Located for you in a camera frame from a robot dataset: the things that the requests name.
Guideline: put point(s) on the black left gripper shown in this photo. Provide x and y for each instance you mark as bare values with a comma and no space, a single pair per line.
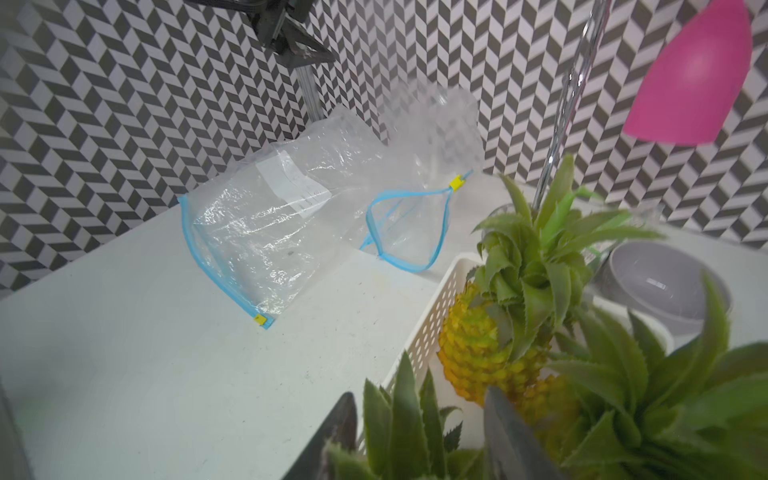
283,22

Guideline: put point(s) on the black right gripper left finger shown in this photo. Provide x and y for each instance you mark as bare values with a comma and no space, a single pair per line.
339,428

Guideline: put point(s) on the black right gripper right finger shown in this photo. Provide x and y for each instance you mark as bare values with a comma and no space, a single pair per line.
511,449

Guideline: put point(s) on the pineapple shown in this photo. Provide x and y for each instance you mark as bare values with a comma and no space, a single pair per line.
404,436
499,330
616,405

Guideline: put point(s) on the clear zip-top bag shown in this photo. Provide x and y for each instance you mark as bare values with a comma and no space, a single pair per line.
433,145
268,225

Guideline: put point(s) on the white plastic basket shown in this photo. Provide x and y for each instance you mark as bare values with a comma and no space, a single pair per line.
422,345

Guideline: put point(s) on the lilac bowl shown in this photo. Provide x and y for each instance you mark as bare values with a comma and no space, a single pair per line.
661,281

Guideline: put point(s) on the metal glass rack stand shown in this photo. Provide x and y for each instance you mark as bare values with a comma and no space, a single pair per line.
573,85

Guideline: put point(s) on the pink wine glass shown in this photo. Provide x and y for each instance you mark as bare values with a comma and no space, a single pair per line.
691,87

